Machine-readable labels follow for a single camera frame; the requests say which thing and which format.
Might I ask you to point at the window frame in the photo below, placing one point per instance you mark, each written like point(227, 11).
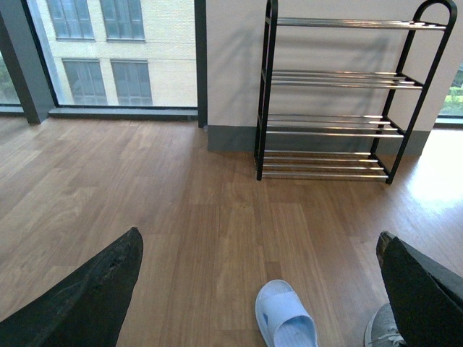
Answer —
point(136, 60)

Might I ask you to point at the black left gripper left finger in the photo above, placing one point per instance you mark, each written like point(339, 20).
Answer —
point(88, 307)

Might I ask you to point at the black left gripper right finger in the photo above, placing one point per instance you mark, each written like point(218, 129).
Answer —
point(425, 296)

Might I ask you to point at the black metal shoe rack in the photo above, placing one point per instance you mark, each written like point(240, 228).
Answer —
point(353, 146)

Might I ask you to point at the light blue slide slipper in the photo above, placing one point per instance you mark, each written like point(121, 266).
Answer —
point(282, 318)

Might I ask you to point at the grey knit sneaker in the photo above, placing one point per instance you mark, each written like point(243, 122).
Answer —
point(382, 330)

